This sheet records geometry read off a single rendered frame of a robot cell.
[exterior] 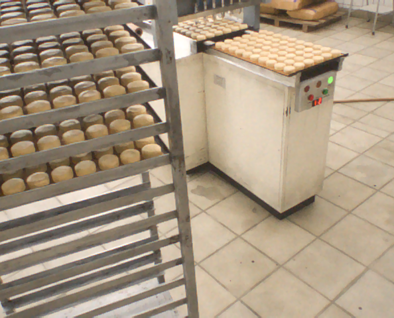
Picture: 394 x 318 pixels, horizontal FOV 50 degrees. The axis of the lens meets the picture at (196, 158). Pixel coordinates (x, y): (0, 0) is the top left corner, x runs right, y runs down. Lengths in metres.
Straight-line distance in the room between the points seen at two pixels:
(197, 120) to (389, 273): 1.35
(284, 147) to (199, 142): 0.73
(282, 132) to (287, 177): 0.27
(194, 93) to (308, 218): 0.99
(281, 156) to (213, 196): 0.64
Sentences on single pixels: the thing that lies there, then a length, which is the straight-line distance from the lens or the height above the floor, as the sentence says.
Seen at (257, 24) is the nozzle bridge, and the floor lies 0.87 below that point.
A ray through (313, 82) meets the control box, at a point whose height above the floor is 0.83.
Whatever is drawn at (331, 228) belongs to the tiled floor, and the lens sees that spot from 2.47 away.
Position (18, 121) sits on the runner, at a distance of 0.95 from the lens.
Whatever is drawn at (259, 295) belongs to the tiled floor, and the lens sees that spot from 2.09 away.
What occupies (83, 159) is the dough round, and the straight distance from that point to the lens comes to 1.11.
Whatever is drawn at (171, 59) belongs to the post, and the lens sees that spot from 0.93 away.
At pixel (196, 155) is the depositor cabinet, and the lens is 2.73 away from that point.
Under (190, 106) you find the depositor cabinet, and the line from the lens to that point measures 2.56.
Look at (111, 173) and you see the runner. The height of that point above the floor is 1.05.
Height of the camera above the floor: 1.61
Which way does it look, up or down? 32 degrees down
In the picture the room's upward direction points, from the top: 4 degrees counter-clockwise
